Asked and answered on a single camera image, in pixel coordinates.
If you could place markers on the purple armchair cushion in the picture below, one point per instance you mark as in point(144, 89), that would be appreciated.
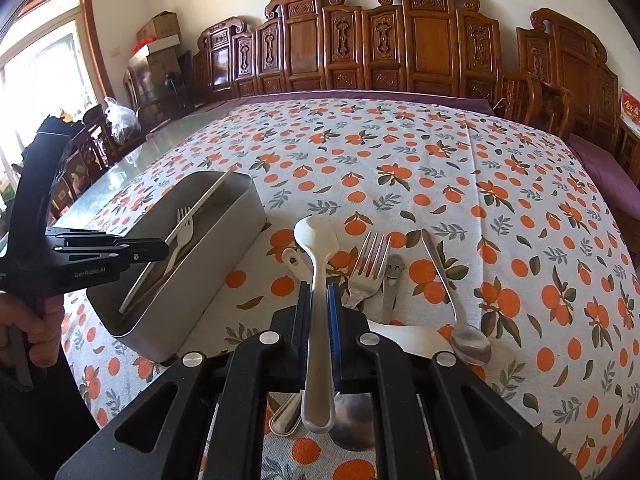
point(600, 160)

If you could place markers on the cream plastic spoon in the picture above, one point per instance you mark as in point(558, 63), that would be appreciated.
point(315, 260)

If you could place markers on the black desk lamp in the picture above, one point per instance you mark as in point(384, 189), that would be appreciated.
point(172, 82)

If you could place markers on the clear plastic bag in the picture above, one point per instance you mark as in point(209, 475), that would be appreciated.
point(122, 120)

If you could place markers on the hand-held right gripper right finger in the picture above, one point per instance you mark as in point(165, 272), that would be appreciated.
point(334, 320)

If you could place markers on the carved wooden sofa bench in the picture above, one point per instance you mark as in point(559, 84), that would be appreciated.
point(425, 45)

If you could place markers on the large printed cardboard box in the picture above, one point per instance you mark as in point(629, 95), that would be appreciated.
point(160, 77)

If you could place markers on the brown cardboard box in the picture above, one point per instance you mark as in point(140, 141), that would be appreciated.
point(159, 25)

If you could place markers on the small smiley face spoon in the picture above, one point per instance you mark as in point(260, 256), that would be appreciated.
point(394, 267)

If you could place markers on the red gift box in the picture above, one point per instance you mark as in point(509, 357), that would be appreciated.
point(631, 110)

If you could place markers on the wooden chopstick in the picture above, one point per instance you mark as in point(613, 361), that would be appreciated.
point(210, 192)
point(160, 280)
point(150, 285)

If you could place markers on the carved wooden armchair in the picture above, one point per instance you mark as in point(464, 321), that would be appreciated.
point(575, 70)

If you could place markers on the orange fruit print tablecloth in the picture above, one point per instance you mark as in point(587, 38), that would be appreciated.
point(400, 160)

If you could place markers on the steel fork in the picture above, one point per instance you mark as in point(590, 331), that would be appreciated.
point(367, 270)

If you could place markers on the steel spoon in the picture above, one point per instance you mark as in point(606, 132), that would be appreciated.
point(352, 425)
point(470, 347)
point(285, 417)

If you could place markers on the person's left hand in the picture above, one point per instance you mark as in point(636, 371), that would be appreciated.
point(47, 320)

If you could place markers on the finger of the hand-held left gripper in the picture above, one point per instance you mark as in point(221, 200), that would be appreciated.
point(110, 241)
point(110, 256)

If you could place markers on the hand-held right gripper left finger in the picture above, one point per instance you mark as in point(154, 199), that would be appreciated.
point(302, 320)

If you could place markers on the purple sofa cushion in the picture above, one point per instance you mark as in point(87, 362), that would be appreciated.
point(350, 95)

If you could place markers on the rectangular metal tray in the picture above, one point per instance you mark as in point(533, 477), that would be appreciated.
point(220, 255)

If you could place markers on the wooden door frame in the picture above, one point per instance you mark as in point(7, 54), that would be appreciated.
point(95, 35)

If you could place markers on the red decoration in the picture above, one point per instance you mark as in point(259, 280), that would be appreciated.
point(140, 45)

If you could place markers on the white ceramic spoon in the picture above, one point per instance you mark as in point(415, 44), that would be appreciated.
point(300, 274)

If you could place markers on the white-lidded box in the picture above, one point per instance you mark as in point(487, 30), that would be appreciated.
point(162, 46)

